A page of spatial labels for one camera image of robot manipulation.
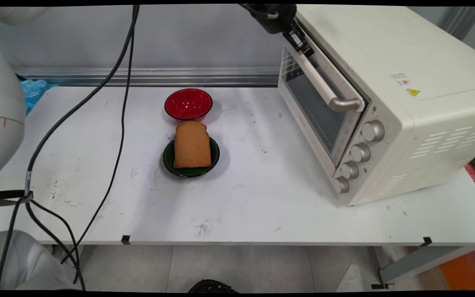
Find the silver oven knob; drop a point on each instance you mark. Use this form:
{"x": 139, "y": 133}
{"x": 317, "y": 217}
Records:
{"x": 360, "y": 152}
{"x": 373, "y": 131}
{"x": 349, "y": 170}
{"x": 341, "y": 185}

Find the red bowl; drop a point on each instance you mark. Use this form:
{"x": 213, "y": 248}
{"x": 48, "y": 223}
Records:
{"x": 188, "y": 104}

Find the grey metal table leg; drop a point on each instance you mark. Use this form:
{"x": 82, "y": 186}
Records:
{"x": 419, "y": 262}

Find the yellow warning sticker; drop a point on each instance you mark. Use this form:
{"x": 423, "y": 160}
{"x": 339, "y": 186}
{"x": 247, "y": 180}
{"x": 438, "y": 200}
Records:
{"x": 413, "y": 92}

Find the cream toaster oven body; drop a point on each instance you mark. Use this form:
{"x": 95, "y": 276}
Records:
{"x": 386, "y": 49}

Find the grey aluminium post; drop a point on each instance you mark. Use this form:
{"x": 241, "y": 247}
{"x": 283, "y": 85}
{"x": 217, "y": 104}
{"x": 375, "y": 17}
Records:
{"x": 462, "y": 20}

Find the black round object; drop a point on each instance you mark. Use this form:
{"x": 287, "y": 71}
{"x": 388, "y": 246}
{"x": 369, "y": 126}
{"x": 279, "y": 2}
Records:
{"x": 212, "y": 286}

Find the dark green plate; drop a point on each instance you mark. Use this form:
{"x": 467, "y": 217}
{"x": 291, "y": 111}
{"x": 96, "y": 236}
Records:
{"x": 169, "y": 159}

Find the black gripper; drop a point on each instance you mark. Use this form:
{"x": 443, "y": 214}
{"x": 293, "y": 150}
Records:
{"x": 272, "y": 16}

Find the black tape mark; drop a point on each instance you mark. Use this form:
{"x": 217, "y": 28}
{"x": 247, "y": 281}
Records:
{"x": 427, "y": 241}
{"x": 126, "y": 239}

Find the blue bubble wrap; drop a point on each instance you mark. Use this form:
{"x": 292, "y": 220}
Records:
{"x": 35, "y": 93}

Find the orange box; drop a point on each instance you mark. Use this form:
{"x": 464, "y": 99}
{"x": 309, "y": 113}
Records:
{"x": 466, "y": 270}

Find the aluminium rail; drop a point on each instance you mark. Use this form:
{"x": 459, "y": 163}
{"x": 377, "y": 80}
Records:
{"x": 159, "y": 77}

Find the brown toast slice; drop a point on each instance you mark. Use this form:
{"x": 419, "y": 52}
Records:
{"x": 192, "y": 146}

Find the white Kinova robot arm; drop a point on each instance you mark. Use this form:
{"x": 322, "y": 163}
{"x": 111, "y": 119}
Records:
{"x": 2, "y": 103}

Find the white label sticker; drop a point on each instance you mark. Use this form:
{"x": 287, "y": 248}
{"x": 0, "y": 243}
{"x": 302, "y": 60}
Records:
{"x": 400, "y": 79}

